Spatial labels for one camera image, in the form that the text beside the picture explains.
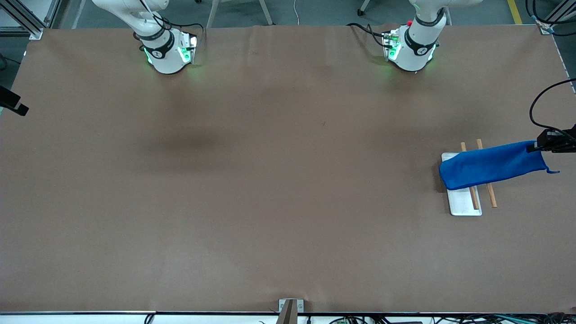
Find aluminium frame post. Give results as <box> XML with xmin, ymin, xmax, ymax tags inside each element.
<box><xmin>538</xmin><ymin>0</ymin><xmax>576</xmax><ymax>35</ymax></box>
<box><xmin>0</xmin><ymin>0</ymin><xmax>61</xmax><ymax>40</ymax></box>

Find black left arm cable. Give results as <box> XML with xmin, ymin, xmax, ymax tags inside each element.
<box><xmin>530</xmin><ymin>79</ymin><xmax>576</xmax><ymax>132</ymax></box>

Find black base cable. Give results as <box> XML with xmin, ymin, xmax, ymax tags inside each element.
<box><xmin>346</xmin><ymin>22</ymin><xmax>392</xmax><ymax>48</ymax></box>
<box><xmin>166</xmin><ymin>22</ymin><xmax>205</xmax><ymax>43</ymax></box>

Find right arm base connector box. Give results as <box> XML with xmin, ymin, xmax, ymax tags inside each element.
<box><xmin>178</xmin><ymin>31</ymin><xmax>198</xmax><ymax>64</ymax></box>

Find blue towel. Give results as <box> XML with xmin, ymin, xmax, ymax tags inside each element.
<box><xmin>439</xmin><ymin>140</ymin><xmax>560</xmax><ymax>191</ymax></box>

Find black left base cable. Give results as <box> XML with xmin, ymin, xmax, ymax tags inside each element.
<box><xmin>346</xmin><ymin>22</ymin><xmax>392</xmax><ymax>48</ymax></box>

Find white towel rack wooden bars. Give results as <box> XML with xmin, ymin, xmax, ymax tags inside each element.
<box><xmin>441</xmin><ymin>139</ymin><xmax>498</xmax><ymax>216</ymax></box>

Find metal bracket with brown post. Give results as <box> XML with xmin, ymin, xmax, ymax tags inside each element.
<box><xmin>277</xmin><ymin>299</ymin><xmax>304</xmax><ymax>324</ymax></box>

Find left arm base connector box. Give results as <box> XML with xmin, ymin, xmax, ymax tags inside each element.
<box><xmin>382</xmin><ymin>29</ymin><xmax>402</xmax><ymax>62</ymax></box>

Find black right base cable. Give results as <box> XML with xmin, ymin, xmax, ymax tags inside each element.
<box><xmin>166</xmin><ymin>22</ymin><xmax>205</xmax><ymax>43</ymax></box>

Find grey stand leg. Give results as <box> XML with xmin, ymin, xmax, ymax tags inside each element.
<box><xmin>258</xmin><ymin>0</ymin><xmax>274</xmax><ymax>26</ymax></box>
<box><xmin>205</xmin><ymin>0</ymin><xmax>221</xmax><ymax>28</ymax></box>

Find brown table cover sheet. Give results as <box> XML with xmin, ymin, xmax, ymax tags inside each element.
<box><xmin>0</xmin><ymin>25</ymin><xmax>576</xmax><ymax>314</ymax></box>

